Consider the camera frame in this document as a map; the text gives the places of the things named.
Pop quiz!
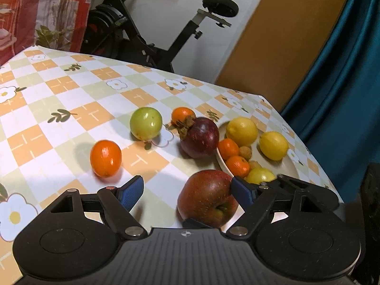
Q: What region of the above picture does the wooden door panel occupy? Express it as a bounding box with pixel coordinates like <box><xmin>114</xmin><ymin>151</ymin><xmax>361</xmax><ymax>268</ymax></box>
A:
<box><xmin>215</xmin><ymin>0</ymin><xmax>357</xmax><ymax>112</ymax></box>

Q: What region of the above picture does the red apple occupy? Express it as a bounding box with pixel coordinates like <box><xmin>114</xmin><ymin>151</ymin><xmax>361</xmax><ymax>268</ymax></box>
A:
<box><xmin>177</xmin><ymin>170</ymin><xmax>239</xmax><ymax>227</ymax></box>

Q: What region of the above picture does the yellow lemon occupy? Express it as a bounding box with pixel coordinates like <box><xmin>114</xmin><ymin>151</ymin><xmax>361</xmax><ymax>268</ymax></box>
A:
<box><xmin>259</xmin><ymin>131</ymin><xmax>289</xmax><ymax>161</ymax></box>
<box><xmin>226</xmin><ymin>117</ymin><xmax>258</xmax><ymax>147</ymax></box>

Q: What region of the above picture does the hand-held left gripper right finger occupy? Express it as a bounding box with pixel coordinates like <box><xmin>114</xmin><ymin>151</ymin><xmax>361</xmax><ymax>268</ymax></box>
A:
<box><xmin>226</xmin><ymin>175</ymin><xmax>339</xmax><ymax>239</ymax></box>

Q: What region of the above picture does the round yellow-green fruit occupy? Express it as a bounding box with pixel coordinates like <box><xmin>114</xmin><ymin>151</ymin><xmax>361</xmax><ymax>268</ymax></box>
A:
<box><xmin>245</xmin><ymin>167</ymin><xmax>276</xmax><ymax>185</ymax></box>

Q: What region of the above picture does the beige round plate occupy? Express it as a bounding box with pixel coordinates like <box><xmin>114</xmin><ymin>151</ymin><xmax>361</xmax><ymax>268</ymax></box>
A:
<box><xmin>215</xmin><ymin>119</ymin><xmax>311</xmax><ymax>186</ymax></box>

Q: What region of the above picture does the round green fruit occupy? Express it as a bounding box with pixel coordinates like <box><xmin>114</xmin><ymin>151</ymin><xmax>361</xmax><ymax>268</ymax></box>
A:
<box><xmin>130</xmin><ymin>107</ymin><xmax>163</xmax><ymax>141</ymax></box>

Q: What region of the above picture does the dark purple mangosteen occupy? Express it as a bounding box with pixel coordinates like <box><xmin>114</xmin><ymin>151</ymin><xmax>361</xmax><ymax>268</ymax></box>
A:
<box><xmin>176</xmin><ymin>116</ymin><xmax>220</xmax><ymax>158</ymax></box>

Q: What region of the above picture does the small tangerine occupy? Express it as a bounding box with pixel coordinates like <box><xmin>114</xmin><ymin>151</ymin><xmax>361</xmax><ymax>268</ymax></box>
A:
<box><xmin>226</xmin><ymin>156</ymin><xmax>250</xmax><ymax>178</ymax></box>
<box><xmin>218</xmin><ymin>138</ymin><xmax>240</xmax><ymax>160</ymax></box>
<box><xmin>171</xmin><ymin>107</ymin><xmax>196</xmax><ymax>126</ymax></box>

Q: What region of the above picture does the black exercise bike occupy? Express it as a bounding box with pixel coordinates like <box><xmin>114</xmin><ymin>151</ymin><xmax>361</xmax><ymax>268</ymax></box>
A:
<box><xmin>80</xmin><ymin>0</ymin><xmax>239</xmax><ymax>73</ymax></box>

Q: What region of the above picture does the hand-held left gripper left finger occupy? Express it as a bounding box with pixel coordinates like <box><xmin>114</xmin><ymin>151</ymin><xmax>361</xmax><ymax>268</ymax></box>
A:
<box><xmin>38</xmin><ymin>175</ymin><xmax>147</xmax><ymax>241</ymax></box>

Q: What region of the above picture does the teal curtain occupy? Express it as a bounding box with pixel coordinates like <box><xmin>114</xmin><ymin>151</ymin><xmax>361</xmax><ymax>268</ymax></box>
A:
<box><xmin>280</xmin><ymin>0</ymin><xmax>380</xmax><ymax>173</ymax></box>

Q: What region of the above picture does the red printed backdrop cloth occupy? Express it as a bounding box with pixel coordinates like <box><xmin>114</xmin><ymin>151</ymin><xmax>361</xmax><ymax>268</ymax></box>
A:
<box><xmin>0</xmin><ymin>0</ymin><xmax>100</xmax><ymax>66</ymax></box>

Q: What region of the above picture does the smooth small orange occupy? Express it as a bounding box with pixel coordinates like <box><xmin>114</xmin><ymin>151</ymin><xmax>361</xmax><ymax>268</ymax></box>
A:
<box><xmin>90</xmin><ymin>139</ymin><xmax>122</xmax><ymax>179</ymax></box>

